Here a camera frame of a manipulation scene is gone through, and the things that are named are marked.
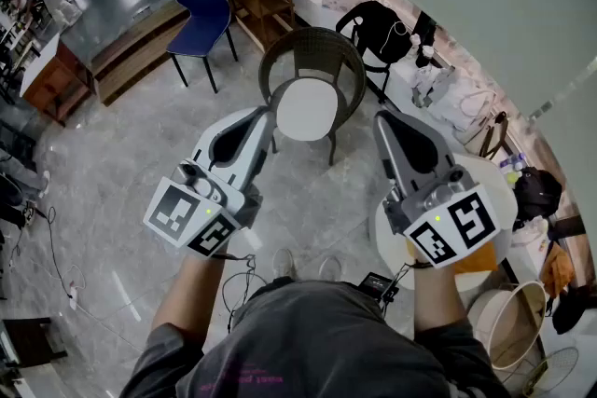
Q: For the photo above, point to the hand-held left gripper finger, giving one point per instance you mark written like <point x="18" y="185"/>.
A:
<point x="256" y="154"/>
<point x="207" y="136"/>

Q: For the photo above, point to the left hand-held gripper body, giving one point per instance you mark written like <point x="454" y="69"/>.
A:
<point x="175" y="205"/>

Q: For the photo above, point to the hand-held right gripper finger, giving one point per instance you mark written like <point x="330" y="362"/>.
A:
<point x="394" y="163"/>
<point x="445" y="158"/>

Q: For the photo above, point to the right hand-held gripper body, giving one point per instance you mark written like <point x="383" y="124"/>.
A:
<point x="471" y="219"/>

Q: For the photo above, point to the white seat cushion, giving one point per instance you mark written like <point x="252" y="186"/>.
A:
<point x="305" y="107"/>

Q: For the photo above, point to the dark wicker chair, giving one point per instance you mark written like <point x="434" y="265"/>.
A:
<point x="317" y="46"/>

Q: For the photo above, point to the person's left forearm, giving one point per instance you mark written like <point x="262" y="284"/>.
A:
<point x="191" y="293"/>

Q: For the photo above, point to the person's right forearm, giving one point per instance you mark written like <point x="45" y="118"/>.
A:
<point x="436" y="293"/>

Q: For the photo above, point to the black jacket on chair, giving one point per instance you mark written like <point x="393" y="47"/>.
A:
<point x="378" y="32"/>

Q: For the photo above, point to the blue plastic chair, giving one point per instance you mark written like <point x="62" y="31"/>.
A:
<point x="205" y="0"/>

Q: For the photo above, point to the pile of white bags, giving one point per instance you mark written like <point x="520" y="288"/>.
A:
<point x="448" y="98"/>

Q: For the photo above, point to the black wristband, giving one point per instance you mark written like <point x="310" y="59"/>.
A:
<point x="422" y="265"/>

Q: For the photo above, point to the black backpack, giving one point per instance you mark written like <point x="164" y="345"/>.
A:
<point x="536" y="193"/>

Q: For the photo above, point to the orange bag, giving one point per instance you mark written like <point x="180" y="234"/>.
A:
<point x="557" y="268"/>

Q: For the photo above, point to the wooden step platform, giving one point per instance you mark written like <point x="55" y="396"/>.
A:
<point x="135" y="51"/>

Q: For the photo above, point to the person's left white shoe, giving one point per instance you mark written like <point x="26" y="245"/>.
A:
<point x="283" y="263"/>

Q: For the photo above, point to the black waist device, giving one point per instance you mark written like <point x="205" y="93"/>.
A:
<point x="375" y="282"/>

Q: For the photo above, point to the beige round basket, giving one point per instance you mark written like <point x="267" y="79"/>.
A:
<point x="513" y="326"/>

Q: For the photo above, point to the black bag with white pompoms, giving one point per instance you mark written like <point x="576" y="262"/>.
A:
<point x="424" y="37"/>

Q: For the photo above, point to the white power strip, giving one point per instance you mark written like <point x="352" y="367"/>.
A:
<point x="73" y="293"/>

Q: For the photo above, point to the narrow grey roller blind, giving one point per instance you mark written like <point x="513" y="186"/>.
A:
<point x="578" y="130"/>

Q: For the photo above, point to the wooden cabinet with white top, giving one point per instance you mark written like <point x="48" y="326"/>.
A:
<point x="56" y="84"/>

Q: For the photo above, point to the person's dark grey shirt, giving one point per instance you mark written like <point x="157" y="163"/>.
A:
<point x="326" y="340"/>

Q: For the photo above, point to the dark wooden stool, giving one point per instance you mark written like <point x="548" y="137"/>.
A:
<point x="32" y="340"/>

